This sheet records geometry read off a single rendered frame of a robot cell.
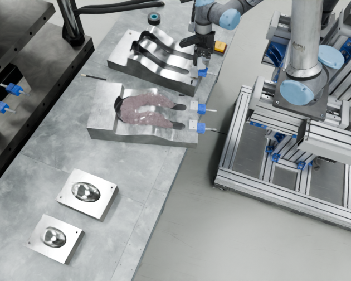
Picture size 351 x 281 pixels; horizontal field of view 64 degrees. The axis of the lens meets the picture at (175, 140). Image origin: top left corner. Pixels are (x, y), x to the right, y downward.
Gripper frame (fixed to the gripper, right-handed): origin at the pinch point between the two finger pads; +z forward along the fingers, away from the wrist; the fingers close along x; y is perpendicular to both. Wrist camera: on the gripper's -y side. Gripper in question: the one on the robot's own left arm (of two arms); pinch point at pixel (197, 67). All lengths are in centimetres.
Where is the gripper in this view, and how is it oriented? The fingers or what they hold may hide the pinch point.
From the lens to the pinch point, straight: 143.3
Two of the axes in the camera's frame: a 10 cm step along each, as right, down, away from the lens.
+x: 3.6, -7.4, 5.7
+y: 9.3, 2.7, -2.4
